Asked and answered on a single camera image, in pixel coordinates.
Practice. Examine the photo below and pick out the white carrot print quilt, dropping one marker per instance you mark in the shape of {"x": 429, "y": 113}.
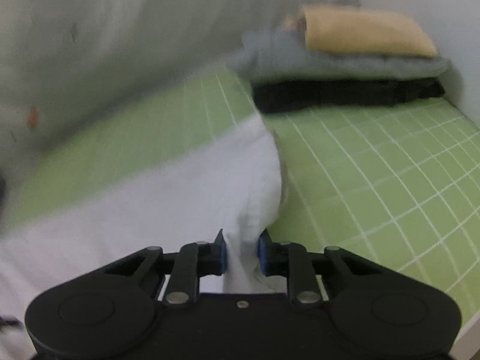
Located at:
{"x": 63, "y": 61}

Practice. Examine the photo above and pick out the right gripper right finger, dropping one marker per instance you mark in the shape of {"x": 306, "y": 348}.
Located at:
{"x": 311, "y": 278}

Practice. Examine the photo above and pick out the black folded garment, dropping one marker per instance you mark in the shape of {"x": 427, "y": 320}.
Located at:
{"x": 296, "y": 95}

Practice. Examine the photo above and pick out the grey folded garment stack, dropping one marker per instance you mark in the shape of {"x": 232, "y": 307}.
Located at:
{"x": 277, "y": 55}

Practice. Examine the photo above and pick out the green grid bed sheet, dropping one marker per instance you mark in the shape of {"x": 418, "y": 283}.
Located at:
{"x": 398, "y": 185}

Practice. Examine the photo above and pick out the white trousers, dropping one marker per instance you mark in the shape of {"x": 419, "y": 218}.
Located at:
{"x": 232, "y": 186}

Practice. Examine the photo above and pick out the yellow folded garment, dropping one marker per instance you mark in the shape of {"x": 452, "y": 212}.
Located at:
{"x": 350, "y": 30}

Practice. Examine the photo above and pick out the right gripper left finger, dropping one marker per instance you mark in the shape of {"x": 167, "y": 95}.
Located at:
{"x": 180, "y": 272}

